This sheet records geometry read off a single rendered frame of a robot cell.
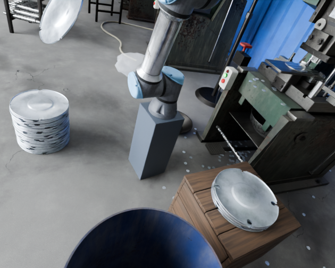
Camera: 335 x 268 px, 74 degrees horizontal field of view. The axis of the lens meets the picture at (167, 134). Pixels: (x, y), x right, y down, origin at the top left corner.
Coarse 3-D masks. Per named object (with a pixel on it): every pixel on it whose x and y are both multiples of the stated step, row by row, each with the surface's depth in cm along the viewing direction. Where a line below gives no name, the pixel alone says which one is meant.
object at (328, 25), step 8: (328, 8) 110; (328, 16) 110; (320, 24) 112; (328, 24) 110; (312, 32) 114; (320, 32) 111; (328, 32) 110; (312, 40) 114; (320, 40) 110; (328, 40) 109; (320, 48) 111; (328, 48) 110
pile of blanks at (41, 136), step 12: (12, 120) 125; (24, 120) 115; (36, 120) 116; (48, 120) 118; (60, 120) 124; (24, 132) 122; (36, 132) 122; (48, 132) 123; (60, 132) 130; (24, 144) 127; (36, 144) 126; (48, 144) 129; (60, 144) 135
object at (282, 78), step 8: (272, 64) 115; (280, 64) 119; (288, 64) 121; (296, 64) 125; (280, 72) 111; (288, 72) 113; (296, 72) 115; (304, 72) 118; (280, 80) 125; (288, 80) 121; (296, 80) 122; (280, 88) 125
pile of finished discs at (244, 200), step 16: (224, 176) 102; (240, 176) 104; (224, 192) 94; (240, 192) 96; (256, 192) 98; (272, 192) 101; (224, 208) 88; (240, 208) 90; (256, 208) 92; (272, 208) 95; (240, 224) 86; (256, 224) 86
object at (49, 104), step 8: (16, 96) 125; (24, 96) 127; (32, 96) 128; (40, 96) 130; (48, 96) 132; (56, 96) 134; (64, 96) 135; (16, 104) 120; (24, 104) 122; (32, 104) 123; (40, 104) 124; (48, 104) 126; (56, 104) 128; (64, 104) 130; (16, 112) 116; (24, 112) 117; (32, 112) 119; (40, 112) 120; (48, 112) 122; (56, 112) 123; (64, 112) 125
